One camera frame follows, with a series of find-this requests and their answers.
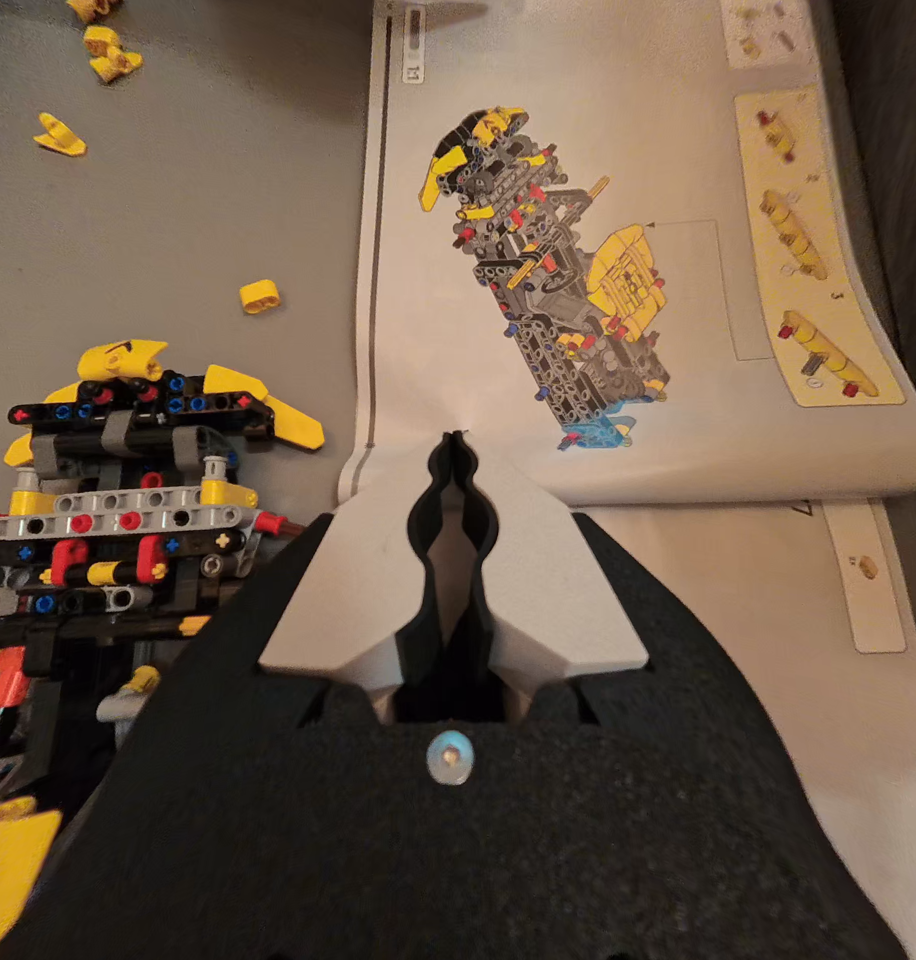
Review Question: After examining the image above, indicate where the lego car chassis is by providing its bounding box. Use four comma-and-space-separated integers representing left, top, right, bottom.
0, 339, 325, 954

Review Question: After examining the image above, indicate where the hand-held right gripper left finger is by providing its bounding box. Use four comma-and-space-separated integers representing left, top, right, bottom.
259, 431, 459, 689

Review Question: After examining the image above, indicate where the lego instruction booklet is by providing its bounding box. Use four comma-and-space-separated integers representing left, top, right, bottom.
338, 0, 916, 954

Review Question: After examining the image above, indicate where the yellow lego wedge piece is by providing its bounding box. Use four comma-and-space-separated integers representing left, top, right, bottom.
33, 111, 88, 158

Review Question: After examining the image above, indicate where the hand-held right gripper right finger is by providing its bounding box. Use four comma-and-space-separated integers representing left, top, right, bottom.
454, 431, 649, 696

